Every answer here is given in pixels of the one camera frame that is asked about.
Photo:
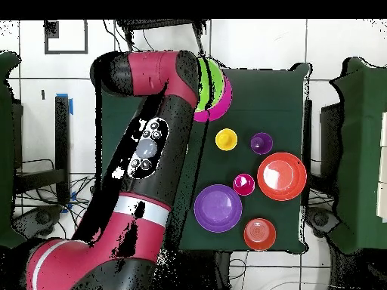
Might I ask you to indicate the purple bowl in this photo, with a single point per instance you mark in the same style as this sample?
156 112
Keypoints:
217 208

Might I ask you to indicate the red cup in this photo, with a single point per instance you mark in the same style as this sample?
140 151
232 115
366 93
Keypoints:
243 184

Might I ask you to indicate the pink bowl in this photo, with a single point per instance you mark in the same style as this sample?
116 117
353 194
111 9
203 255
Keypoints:
223 105

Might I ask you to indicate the green bowl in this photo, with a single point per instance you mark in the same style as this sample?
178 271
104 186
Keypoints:
216 81

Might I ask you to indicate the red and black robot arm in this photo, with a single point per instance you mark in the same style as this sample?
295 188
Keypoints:
121 235

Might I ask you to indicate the yellow cup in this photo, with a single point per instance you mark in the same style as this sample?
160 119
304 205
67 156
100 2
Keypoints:
226 139

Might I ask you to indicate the purple cup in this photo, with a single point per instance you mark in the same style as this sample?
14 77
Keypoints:
261 143

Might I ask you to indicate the large orange bowl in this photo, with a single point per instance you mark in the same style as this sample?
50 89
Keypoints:
281 176

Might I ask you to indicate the dark green tablecloth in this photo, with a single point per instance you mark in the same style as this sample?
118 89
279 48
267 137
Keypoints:
266 99

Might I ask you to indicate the small orange bowl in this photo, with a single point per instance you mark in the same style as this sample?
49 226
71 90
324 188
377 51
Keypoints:
260 234

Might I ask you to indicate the blue tape strip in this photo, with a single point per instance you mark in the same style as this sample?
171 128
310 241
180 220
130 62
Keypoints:
71 107

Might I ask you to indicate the black metal stool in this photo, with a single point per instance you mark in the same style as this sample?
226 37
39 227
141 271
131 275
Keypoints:
151 23

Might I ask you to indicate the black cross beam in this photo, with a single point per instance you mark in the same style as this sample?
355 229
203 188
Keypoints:
39 180

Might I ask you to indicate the green side table cloth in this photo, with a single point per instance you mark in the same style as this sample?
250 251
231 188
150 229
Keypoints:
6 151
362 151

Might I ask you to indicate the white boxes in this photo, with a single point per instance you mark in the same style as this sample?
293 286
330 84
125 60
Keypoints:
382 166

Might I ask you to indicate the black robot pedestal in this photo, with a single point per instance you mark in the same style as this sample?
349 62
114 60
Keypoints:
222 272

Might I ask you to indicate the black upright post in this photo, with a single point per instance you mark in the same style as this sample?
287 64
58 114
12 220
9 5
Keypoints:
62 136

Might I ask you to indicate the black pedestal foot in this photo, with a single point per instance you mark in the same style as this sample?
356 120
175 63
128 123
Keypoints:
42 217
320 219

